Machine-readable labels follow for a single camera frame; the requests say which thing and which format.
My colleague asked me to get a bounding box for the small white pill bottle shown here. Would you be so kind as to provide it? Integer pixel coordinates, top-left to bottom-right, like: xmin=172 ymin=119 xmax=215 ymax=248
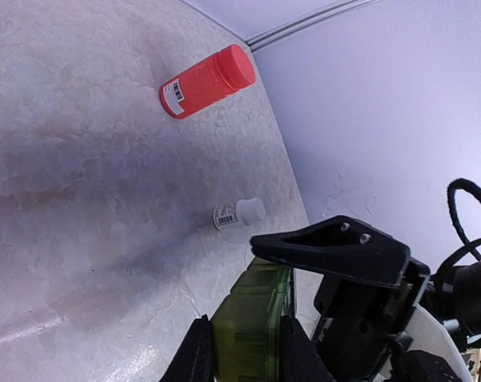
xmin=213 ymin=197 xmax=267 ymax=231

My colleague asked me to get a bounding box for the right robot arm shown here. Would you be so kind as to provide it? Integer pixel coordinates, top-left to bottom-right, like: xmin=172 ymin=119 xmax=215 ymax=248
xmin=250 ymin=216 xmax=481 ymax=381

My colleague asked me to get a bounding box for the right camera cable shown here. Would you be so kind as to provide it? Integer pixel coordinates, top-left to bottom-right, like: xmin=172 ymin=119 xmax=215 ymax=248
xmin=433 ymin=177 xmax=481 ymax=279

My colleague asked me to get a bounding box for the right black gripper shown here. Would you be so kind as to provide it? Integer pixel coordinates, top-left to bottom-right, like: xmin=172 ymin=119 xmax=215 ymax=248
xmin=250 ymin=216 xmax=430 ymax=358

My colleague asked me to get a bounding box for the red pill bottle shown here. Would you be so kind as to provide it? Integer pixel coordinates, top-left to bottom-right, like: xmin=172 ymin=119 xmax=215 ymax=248
xmin=158 ymin=44 xmax=256 ymax=119

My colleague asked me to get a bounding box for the right aluminium frame post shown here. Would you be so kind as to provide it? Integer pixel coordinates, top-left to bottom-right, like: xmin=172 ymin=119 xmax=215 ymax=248
xmin=245 ymin=0 xmax=378 ymax=52

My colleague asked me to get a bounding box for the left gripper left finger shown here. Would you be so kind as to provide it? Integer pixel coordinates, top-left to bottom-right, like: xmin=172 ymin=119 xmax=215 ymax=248
xmin=159 ymin=314 xmax=213 ymax=382

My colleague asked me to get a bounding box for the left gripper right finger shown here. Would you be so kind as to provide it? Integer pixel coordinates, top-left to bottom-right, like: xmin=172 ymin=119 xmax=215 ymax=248
xmin=280 ymin=316 xmax=335 ymax=382

